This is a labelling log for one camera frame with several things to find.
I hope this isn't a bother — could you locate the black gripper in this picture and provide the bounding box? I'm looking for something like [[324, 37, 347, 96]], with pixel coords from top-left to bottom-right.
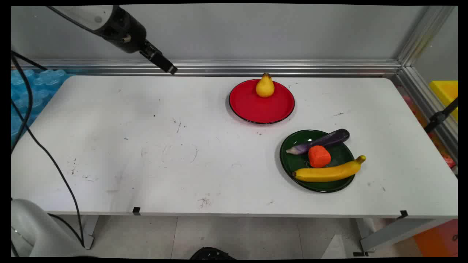
[[96, 6, 178, 75]]

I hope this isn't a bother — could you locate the purple toy eggplant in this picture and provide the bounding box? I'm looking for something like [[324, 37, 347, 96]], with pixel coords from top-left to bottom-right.
[[286, 128, 350, 155]]

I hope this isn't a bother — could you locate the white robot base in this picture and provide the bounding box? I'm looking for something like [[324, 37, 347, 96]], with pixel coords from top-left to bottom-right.
[[11, 198, 87, 258]]

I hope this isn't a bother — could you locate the yellow toy pear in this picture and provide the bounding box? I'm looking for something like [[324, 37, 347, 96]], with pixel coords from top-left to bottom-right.
[[256, 73, 275, 98]]

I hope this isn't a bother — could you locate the red round plate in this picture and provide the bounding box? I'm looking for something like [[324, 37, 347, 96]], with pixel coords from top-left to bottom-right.
[[229, 79, 295, 125]]

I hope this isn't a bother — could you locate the blue bubble wrap sheet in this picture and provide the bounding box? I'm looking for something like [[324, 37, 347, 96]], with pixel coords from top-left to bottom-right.
[[11, 69, 75, 143]]

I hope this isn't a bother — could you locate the white table leg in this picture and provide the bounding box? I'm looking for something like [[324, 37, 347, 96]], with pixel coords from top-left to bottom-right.
[[353, 218, 441, 256], [81, 215, 100, 250]]

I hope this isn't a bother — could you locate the orange toy carrot piece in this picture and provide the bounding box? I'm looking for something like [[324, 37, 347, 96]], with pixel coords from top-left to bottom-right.
[[308, 145, 332, 168]]

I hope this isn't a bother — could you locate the black object on floor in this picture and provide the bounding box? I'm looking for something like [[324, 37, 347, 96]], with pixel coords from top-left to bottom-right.
[[189, 247, 236, 260]]

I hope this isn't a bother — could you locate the dark green round plate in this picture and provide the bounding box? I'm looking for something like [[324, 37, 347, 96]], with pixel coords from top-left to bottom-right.
[[280, 129, 356, 193]]

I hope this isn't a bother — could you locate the yellow toy banana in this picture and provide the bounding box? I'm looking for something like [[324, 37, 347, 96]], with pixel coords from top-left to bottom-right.
[[292, 155, 366, 183]]

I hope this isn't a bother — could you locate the yellow plastic bin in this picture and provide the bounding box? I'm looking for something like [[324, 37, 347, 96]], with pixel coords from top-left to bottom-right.
[[429, 80, 458, 122]]

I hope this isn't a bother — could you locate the orange box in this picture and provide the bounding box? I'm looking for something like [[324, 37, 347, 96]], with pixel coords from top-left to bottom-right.
[[413, 219, 458, 258]]

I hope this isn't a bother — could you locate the aluminium frame rail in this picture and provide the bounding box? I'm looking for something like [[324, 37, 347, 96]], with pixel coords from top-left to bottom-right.
[[11, 59, 402, 77]]

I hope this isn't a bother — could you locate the black cable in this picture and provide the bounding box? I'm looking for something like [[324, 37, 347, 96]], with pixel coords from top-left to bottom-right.
[[11, 50, 86, 249]]

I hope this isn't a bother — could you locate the aluminium frame post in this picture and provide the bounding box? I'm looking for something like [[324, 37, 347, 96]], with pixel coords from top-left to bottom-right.
[[395, 6, 458, 161]]

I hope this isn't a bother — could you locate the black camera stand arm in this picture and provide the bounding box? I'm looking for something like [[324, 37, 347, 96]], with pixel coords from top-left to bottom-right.
[[424, 98, 458, 134]]

